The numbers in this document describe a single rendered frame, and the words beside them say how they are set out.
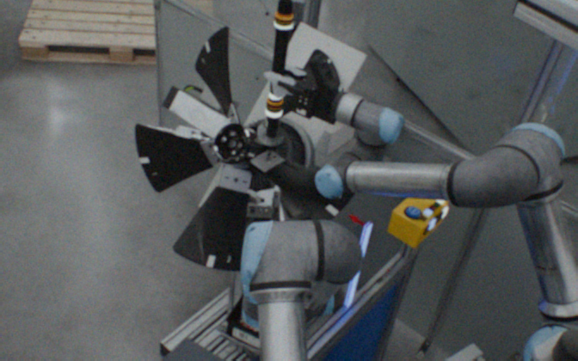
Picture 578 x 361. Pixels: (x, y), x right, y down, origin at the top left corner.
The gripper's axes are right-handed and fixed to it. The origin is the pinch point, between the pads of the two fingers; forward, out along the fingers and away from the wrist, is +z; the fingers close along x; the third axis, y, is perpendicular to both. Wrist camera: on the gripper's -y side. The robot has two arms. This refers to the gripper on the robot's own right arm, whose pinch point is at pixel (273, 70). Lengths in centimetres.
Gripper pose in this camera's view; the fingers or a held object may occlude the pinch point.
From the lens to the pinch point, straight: 166.0
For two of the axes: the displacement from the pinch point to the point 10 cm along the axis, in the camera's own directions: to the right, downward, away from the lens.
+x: 5.0, -5.2, 6.9
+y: -1.2, 7.5, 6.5
